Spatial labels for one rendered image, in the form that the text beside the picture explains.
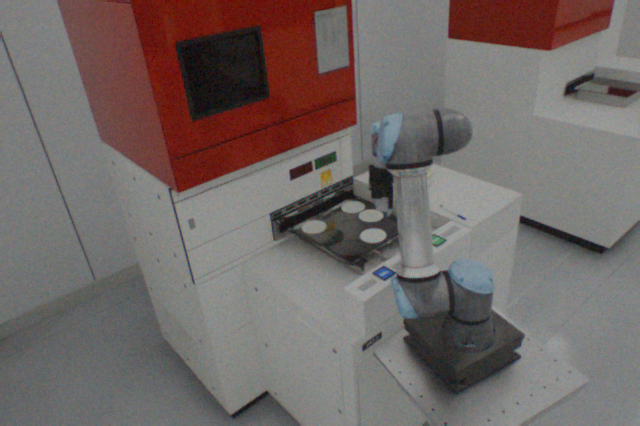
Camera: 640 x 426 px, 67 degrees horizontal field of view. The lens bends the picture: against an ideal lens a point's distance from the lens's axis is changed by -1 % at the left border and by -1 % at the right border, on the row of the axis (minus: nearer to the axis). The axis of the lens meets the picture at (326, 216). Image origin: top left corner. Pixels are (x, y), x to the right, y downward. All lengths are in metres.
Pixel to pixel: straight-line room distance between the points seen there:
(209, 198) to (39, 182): 1.55
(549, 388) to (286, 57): 1.30
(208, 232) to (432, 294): 0.88
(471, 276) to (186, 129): 0.95
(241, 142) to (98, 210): 1.73
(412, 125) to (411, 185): 0.15
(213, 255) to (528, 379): 1.13
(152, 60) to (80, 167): 1.73
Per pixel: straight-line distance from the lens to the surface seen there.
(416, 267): 1.28
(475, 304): 1.34
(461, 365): 1.40
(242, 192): 1.84
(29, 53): 3.01
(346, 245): 1.85
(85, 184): 3.22
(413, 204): 1.23
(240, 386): 2.33
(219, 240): 1.87
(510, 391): 1.49
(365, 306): 1.51
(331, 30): 1.88
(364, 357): 1.65
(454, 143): 1.23
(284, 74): 1.77
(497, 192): 2.10
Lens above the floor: 1.93
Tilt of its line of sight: 30 degrees down
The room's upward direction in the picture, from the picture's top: 5 degrees counter-clockwise
